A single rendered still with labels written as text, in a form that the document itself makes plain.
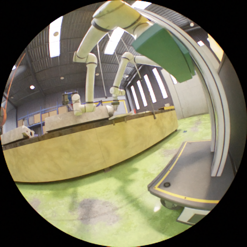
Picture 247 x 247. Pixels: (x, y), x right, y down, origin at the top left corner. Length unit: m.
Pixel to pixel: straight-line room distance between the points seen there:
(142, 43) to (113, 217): 1.01
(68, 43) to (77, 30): 1.64
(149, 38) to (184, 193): 0.61
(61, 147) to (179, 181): 1.22
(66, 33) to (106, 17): 9.13
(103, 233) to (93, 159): 0.93
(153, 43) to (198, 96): 5.69
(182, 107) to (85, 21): 10.87
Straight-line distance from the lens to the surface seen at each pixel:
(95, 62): 0.91
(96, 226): 0.77
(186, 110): 6.16
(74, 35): 9.53
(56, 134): 1.17
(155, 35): 0.34
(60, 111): 10.89
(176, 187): 0.44
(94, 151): 1.13
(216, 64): 7.99
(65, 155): 1.18
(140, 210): 0.74
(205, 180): 0.48
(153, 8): 10.04
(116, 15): 0.45
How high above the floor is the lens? 0.67
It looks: level
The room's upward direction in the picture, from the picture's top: 14 degrees counter-clockwise
